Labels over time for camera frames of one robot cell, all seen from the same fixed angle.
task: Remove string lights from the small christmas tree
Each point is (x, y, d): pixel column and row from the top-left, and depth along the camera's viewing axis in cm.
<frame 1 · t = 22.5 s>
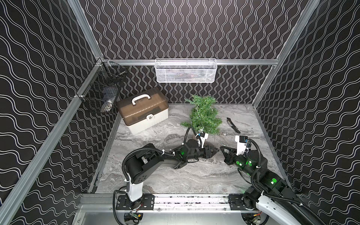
left hand: (219, 149, 78), fingers open
right hand: (221, 146, 72), fingers closed
small green christmas tree: (204, 115, 77), point 30 cm above the table
brown lid white storage box: (142, 111, 92), point 20 cm above the table
black grey utility knife: (232, 125, 108), on the table

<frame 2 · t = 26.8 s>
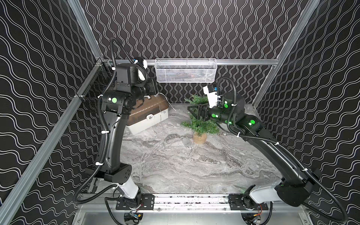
left hand: (154, 77, 62), fingers closed
right hand: (192, 104, 64), fingers open
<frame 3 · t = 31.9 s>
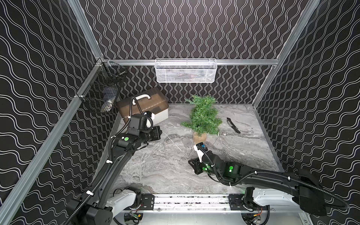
left hand: (161, 128, 73), fingers closed
right hand: (189, 160, 76), fingers closed
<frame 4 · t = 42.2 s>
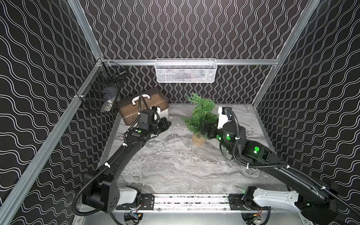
left hand: (171, 120, 79), fingers closed
right hand: (208, 118, 66), fingers open
